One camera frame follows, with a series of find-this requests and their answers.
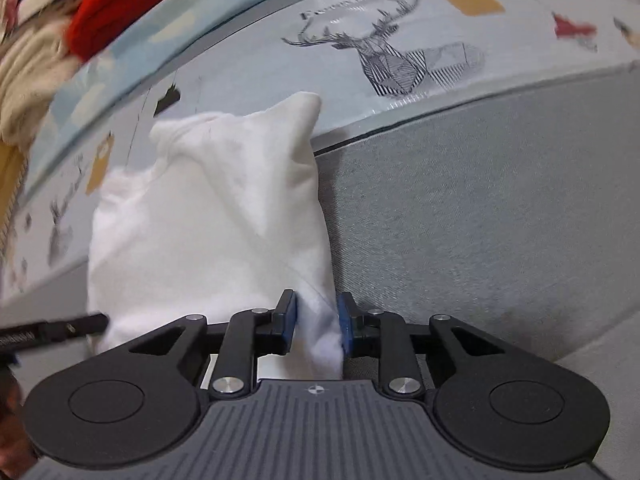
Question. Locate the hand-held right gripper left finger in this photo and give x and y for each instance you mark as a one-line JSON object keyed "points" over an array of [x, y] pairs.
{"points": [[291, 322]]}

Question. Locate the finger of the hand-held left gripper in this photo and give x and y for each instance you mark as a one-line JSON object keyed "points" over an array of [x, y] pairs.
{"points": [[75, 327]]}

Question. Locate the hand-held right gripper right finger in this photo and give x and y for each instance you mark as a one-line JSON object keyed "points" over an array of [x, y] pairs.
{"points": [[344, 325]]}

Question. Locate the white small garment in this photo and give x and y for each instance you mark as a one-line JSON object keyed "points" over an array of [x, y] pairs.
{"points": [[210, 230]]}

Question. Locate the person's left hand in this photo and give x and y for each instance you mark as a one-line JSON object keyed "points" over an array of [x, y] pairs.
{"points": [[10, 440]]}

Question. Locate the grey printed bed sheet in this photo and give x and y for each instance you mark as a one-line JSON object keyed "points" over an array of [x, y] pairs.
{"points": [[450, 235]]}

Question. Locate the wooden bed headboard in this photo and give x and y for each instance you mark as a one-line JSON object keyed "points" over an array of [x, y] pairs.
{"points": [[10, 185]]}

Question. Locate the cream folded blanket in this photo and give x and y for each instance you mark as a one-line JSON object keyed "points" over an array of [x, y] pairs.
{"points": [[30, 75]]}

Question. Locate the light blue patterned sheet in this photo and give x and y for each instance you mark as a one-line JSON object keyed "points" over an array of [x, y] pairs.
{"points": [[150, 30]]}

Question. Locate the red folded quilt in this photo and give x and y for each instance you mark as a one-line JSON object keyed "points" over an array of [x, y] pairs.
{"points": [[120, 5]]}

